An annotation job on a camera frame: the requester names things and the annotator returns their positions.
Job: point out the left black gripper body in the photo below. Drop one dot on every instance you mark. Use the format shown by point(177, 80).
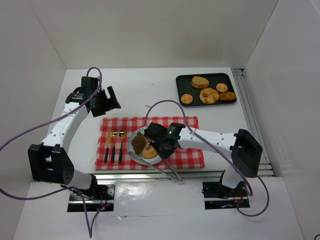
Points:
point(104, 103)

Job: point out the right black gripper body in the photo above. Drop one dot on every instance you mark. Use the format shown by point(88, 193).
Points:
point(152, 132)

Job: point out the dark brown croissant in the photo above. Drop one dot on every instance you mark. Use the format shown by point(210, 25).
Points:
point(138, 143)

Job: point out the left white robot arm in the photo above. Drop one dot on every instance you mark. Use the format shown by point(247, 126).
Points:
point(49, 160)

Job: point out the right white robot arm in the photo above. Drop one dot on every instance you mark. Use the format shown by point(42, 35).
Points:
point(241, 150)

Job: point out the sliced bread piece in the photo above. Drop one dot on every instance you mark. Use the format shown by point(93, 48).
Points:
point(199, 82)

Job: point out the clear drinking glass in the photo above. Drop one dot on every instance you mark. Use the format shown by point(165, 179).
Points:
point(182, 150)

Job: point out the white plate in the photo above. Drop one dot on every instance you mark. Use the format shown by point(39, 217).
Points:
point(139, 158)

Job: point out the small round bun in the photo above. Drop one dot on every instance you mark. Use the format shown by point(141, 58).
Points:
point(186, 99)

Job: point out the red checkered cloth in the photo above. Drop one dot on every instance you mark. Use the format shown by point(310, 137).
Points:
point(192, 159)

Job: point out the large glazed bagel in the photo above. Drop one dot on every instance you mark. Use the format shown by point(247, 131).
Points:
point(209, 96)

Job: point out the black baking tray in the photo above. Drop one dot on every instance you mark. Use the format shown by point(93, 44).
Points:
point(184, 86)

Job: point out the round bun right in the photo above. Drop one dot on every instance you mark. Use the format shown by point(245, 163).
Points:
point(221, 88)

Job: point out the brown oblong pastry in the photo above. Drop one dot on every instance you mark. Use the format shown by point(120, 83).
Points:
point(227, 96)

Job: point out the gold fork black handle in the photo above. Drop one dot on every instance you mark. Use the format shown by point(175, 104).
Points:
point(114, 137)

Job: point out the gold knife black handle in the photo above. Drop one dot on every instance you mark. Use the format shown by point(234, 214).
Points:
point(107, 144)

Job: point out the gold spoon black handle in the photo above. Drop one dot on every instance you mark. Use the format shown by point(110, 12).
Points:
point(122, 135)

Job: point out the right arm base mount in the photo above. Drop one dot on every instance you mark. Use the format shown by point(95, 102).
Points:
point(218, 197)

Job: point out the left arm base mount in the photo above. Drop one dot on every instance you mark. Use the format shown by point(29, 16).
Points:
point(103, 200)

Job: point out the aluminium rail frame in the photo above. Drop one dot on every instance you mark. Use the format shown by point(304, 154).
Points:
point(265, 167)

